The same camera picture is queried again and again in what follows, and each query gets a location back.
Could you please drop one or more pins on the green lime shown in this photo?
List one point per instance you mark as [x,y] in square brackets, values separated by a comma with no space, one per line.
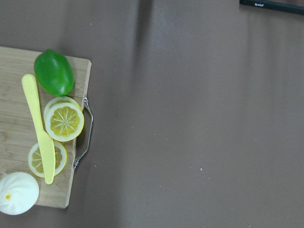
[54,73]

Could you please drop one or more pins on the lemon slice lower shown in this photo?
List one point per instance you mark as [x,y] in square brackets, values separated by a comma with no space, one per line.
[35,161]

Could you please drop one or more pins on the yellow plastic knife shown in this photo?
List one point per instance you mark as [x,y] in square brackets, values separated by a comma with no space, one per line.
[45,142]

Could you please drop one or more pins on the black monitor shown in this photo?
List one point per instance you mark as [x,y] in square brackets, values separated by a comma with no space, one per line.
[291,6]

